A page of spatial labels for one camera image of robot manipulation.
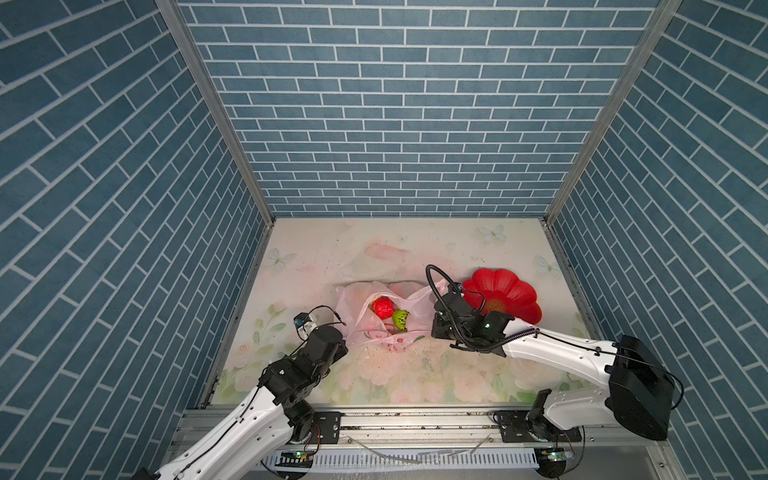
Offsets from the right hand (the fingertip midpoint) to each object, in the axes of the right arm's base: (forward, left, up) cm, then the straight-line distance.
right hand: (429, 320), depth 84 cm
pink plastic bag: (-3, +19, -1) cm, 19 cm away
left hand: (-7, +23, -1) cm, 24 cm away
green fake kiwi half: (+1, +9, -2) cm, 9 cm away
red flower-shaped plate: (+16, -25, -8) cm, 31 cm away
